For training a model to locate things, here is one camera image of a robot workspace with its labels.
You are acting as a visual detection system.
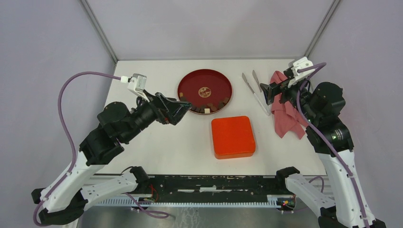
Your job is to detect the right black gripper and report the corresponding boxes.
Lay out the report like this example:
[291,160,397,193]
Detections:
[260,70,319,124]

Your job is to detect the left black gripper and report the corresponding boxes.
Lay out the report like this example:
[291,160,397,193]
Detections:
[123,89,193,143]

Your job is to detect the metal tongs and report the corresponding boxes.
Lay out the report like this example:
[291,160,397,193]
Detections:
[241,73,271,116]

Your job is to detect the round red tray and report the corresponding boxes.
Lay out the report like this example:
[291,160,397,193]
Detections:
[177,69,233,115]

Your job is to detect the orange box lid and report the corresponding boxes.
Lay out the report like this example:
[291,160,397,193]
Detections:
[211,116,256,153]

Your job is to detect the orange chocolate box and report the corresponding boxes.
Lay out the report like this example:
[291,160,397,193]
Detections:
[214,152,254,160]

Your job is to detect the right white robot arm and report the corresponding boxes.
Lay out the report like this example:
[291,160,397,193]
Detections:
[260,81,386,228]

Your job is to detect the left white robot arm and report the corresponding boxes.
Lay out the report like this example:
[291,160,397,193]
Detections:
[31,93,192,227]

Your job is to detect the pink cloth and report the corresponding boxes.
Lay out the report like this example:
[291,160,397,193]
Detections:
[270,70,307,139]

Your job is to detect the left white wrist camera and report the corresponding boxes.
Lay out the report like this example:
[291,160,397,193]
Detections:
[120,73,150,102]

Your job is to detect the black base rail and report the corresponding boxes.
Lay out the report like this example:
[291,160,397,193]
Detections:
[131,174,292,203]

